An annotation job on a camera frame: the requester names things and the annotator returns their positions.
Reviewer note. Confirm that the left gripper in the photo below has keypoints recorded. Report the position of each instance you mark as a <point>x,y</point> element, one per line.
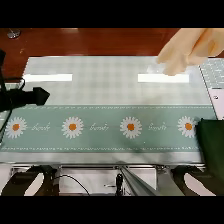
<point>37,96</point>

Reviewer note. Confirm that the cream garment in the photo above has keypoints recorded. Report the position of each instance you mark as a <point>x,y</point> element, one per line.
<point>186,46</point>

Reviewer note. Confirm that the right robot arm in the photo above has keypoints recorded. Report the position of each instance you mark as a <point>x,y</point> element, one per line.
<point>196,180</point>

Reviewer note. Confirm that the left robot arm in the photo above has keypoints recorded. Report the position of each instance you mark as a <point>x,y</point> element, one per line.
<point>11,100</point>

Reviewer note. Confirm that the dark green garment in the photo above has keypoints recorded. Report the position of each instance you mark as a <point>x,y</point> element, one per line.
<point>213,143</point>

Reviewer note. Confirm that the silver frame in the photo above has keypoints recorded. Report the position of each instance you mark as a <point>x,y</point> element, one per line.
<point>141,187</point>

